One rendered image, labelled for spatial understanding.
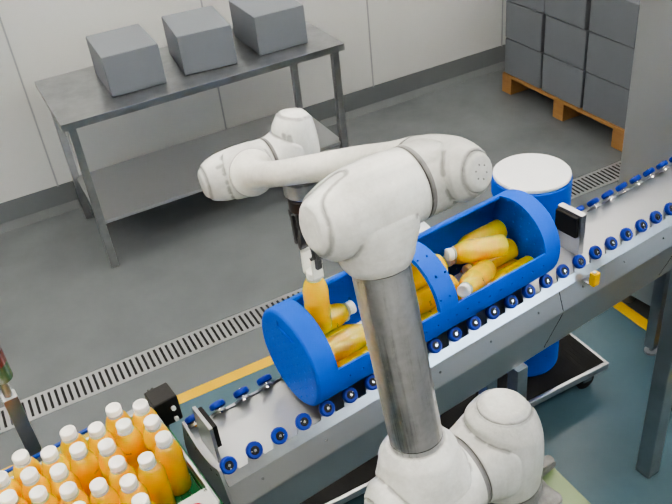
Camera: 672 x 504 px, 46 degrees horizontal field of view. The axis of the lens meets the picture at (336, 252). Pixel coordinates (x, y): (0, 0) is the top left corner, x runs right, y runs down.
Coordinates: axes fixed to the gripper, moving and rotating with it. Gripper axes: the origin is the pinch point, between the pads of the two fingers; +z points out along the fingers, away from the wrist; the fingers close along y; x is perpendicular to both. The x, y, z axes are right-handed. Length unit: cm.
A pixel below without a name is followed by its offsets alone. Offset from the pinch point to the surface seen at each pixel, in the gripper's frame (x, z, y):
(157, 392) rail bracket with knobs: 41, 35, 22
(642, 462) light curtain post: -111, 128, -31
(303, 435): 15.2, 42.6, -10.5
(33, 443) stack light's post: 74, 43, 35
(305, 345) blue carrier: 9.8, 15.4, -8.9
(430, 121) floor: -248, 129, 250
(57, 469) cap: 72, 27, 5
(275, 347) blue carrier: 10.4, 26.8, 7.6
